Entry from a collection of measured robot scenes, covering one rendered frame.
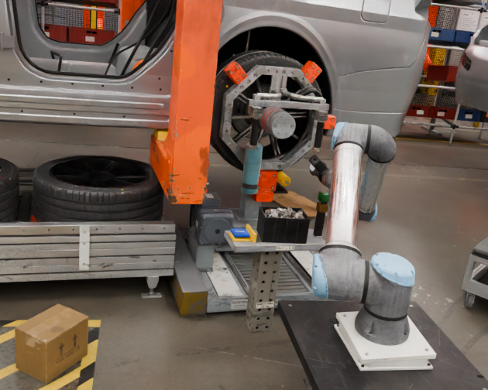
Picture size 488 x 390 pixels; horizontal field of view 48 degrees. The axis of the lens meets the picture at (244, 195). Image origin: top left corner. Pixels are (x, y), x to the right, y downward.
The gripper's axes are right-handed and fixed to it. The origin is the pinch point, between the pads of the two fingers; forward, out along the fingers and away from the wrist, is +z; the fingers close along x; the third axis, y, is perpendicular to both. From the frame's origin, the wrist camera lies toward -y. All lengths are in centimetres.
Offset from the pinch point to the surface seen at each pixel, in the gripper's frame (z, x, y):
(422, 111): 343, 202, 234
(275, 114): -4.2, 0.2, -36.7
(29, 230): -23, -118, -80
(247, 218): 22, -46, 11
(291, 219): -59, -29, -18
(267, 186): 6.2, -25.7, -3.9
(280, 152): 17.7, -7.7, -8.9
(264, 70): 7, 11, -54
